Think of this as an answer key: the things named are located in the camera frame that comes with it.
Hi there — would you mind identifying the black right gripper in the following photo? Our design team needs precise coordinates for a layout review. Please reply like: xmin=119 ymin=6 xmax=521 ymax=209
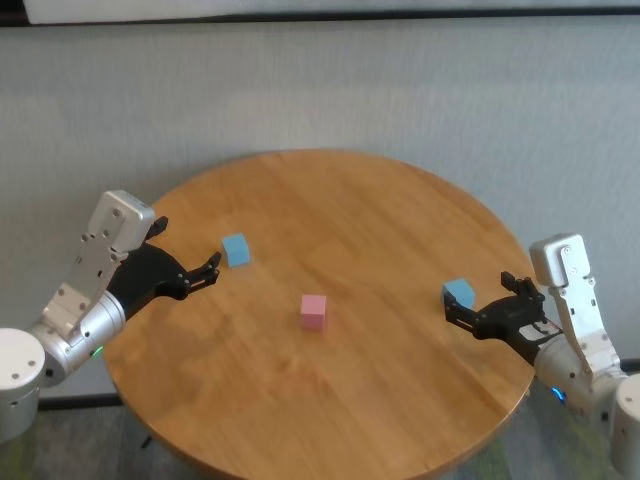
xmin=442 ymin=270 xmax=561 ymax=369

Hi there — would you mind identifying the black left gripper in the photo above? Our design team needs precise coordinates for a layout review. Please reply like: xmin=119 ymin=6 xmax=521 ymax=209
xmin=112 ymin=215 xmax=223 ymax=320

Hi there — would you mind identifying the blue cube block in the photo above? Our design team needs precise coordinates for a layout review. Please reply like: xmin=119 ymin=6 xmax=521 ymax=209
xmin=221 ymin=232 xmax=253 ymax=269
xmin=442 ymin=278 xmax=475 ymax=309

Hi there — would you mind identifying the pink cube block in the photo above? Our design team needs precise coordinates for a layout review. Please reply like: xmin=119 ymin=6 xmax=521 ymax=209
xmin=300 ymin=294 xmax=328 ymax=332

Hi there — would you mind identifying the black baseboard strip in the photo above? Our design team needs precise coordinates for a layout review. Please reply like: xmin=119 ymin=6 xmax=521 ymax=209
xmin=39 ymin=393 xmax=121 ymax=407

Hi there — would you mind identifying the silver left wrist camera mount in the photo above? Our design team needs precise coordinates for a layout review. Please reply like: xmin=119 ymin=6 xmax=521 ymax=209
xmin=40 ymin=189 xmax=156 ymax=346

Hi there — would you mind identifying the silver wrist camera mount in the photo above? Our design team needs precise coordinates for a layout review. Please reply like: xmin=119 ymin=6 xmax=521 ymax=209
xmin=40 ymin=189 xmax=156 ymax=346
xmin=528 ymin=233 xmax=624 ymax=386

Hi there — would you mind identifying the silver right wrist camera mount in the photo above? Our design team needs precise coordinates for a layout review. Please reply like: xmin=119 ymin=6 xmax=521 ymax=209
xmin=528 ymin=233 xmax=624 ymax=386

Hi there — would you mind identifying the black wall rail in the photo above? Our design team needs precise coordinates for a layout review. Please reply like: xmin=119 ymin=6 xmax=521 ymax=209
xmin=0 ymin=0 xmax=640 ymax=29

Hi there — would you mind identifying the white wall panel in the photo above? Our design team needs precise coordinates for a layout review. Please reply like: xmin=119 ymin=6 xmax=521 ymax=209
xmin=22 ymin=0 xmax=640 ymax=24

